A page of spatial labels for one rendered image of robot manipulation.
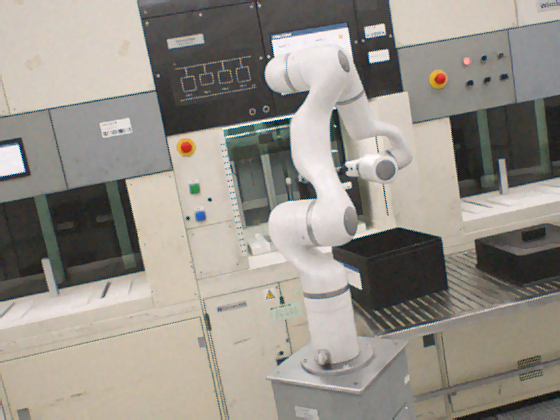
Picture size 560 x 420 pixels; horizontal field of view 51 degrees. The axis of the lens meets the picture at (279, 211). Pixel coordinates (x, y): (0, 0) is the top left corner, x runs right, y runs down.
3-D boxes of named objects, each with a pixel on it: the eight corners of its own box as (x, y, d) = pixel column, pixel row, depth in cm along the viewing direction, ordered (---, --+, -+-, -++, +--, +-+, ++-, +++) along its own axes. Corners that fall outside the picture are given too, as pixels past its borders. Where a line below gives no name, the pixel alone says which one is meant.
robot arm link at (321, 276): (335, 299, 142) (318, 203, 138) (273, 297, 153) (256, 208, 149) (357, 282, 152) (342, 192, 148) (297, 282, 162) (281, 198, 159)
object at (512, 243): (522, 288, 178) (517, 246, 176) (474, 266, 207) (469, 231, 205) (608, 267, 183) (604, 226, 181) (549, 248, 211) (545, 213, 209)
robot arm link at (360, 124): (374, 70, 172) (405, 155, 187) (328, 97, 171) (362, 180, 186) (389, 77, 164) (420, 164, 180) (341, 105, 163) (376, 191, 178)
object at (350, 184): (312, 235, 240) (298, 159, 235) (301, 227, 260) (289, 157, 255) (368, 223, 243) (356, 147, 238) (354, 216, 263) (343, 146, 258)
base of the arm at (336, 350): (352, 379, 140) (339, 305, 137) (287, 370, 152) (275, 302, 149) (386, 345, 155) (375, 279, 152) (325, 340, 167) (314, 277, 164)
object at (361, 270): (337, 291, 207) (329, 244, 205) (405, 271, 216) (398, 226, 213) (375, 311, 181) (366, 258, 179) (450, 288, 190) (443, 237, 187)
